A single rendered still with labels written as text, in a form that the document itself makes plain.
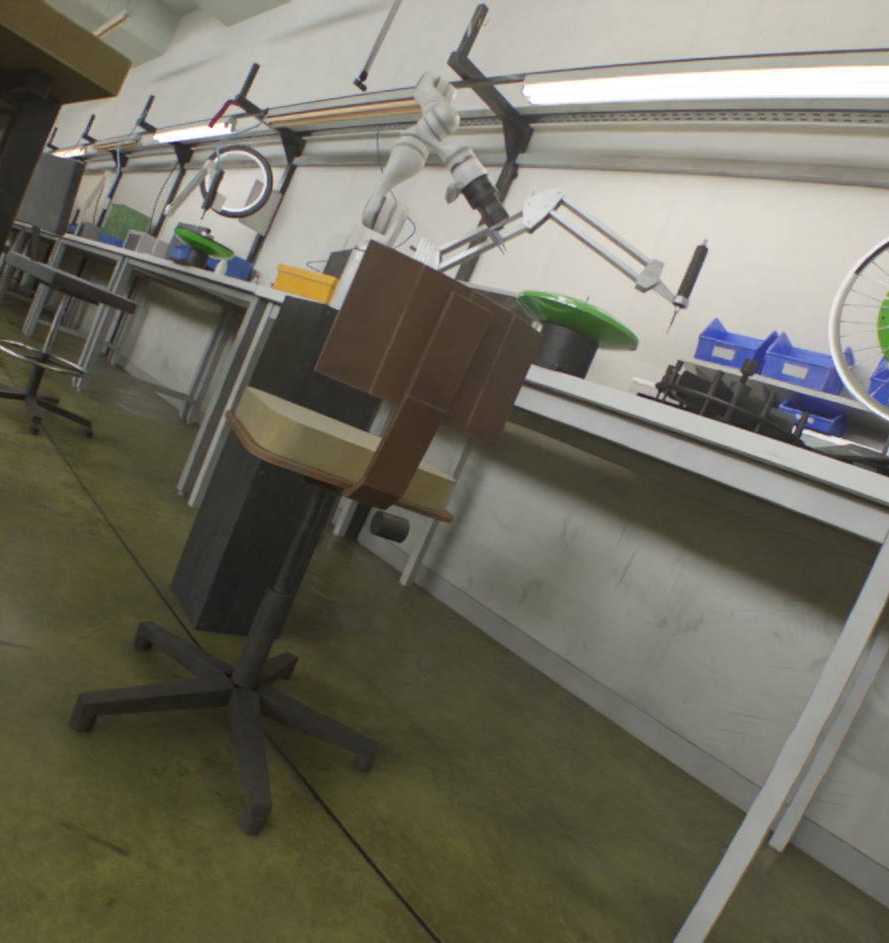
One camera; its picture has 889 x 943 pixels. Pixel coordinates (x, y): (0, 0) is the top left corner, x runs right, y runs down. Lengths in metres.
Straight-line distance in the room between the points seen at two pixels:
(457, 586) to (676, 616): 0.94
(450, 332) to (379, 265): 0.14
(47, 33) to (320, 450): 0.64
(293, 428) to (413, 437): 0.18
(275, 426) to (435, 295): 0.31
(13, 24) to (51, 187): 2.07
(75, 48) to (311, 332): 0.81
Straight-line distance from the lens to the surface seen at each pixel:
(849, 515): 1.27
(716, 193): 2.75
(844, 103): 2.61
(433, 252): 1.99
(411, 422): 0.92
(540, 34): 3.90
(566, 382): 1.46
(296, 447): 0.97
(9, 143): 1.16
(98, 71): 0.97
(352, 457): 1.00
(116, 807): 1.10
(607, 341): 1.53
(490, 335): 0.97
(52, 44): 0.96
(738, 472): 1.32
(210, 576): 1.64
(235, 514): 1.58
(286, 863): 1.11
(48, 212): 2.97
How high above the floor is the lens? 0.70
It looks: 4 degrees down
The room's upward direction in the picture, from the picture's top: 23 degrees clockwise
